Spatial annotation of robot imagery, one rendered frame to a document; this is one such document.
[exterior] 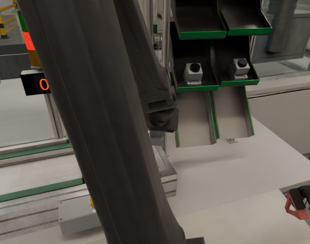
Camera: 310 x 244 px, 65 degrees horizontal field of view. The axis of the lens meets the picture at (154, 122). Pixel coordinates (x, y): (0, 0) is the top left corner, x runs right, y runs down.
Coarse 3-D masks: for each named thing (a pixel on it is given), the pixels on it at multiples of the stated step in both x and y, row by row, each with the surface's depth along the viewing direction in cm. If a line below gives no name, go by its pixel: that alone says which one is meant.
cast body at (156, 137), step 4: (152, 132) 75; (156, 132) 75; (160, 132) 75; (152, 136) 76; (156, 136) 76; (160, 136) 76; (152, 140) 76; (156, 140) 76; (160, 140) 76; (152, 144) 77; (156, 144) 77; (160, 144) 77
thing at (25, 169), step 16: (16, 144) 92; (32, 144) 91; (48, 144) 93; (64, 144) 93; (0, 160) 86; (16, 160) 88; (32, 160) 90; (48, 160) 90; (64, 160) 90; (0, 176) 83; (16, 176) 83; (32, 176) 83; (48, 176) 83; (64, 176) 83; (80, 176) 83; (0, 192) 77; (16, 192) 73; (32, 192) 73
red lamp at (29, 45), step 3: (24, 33) 70; (27, 33) 70; (24, 36) 71; (27, 36) 70; (27, 39) 71; (30, 39) 71; (27, 42) 72; (30, 42) 71; (27, 45) 72; (30, 45) 72; (27, 48) 73; (30, 48) 72; (33, 48) 72
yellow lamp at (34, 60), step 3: (30, 51) 73; (33, 51) 73; (30, 54) 73; (33, 54) 73; (36, 54) 73; (30, 57) 74; (33, 57) 74; (36, 57) 74; (30, 60) 75; (33, 60) 74; (36, 60) 74; (33, 63) 75; (36, 63) 75; (39, 63) 75
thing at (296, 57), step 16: (272, 0) 142; (304, 0) 149; (272, 16) 148; (304, 16) 154; (272, 32) 153; (304, 32) 161; (256, 48) 156; (288, 48) 163; (304, 48) 167; (256, 64) 162; (272, 64) 166; (288, 64) 170; (304, 64) 175
